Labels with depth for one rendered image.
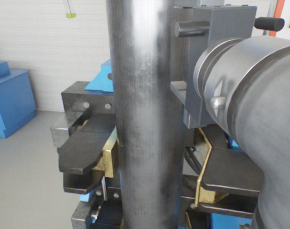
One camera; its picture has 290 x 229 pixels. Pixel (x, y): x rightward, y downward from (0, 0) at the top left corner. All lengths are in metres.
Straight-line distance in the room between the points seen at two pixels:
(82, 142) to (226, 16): 0.59
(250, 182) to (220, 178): 0.07
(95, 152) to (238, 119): 0.56
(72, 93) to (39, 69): 2.36
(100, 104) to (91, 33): 1.97
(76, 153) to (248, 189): 0.47
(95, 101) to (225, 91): 0.74
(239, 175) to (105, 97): 0.53
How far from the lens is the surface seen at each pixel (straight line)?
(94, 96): 0.89
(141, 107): 0.55
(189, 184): 1.15
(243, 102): 0.17
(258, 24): 0.62
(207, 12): 0.26
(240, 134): 0.17
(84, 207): 1.19
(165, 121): 0.57
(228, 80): 0.19
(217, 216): 1.13
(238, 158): 0.70
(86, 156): 0.69
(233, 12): 0.26
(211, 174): 0.62
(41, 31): 3.11
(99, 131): 0.79
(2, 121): 2.89
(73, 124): 0.87
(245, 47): 0.20
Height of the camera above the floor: 1.40
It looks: 27 degrees down
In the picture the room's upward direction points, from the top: 1 degrees counter-clockwise
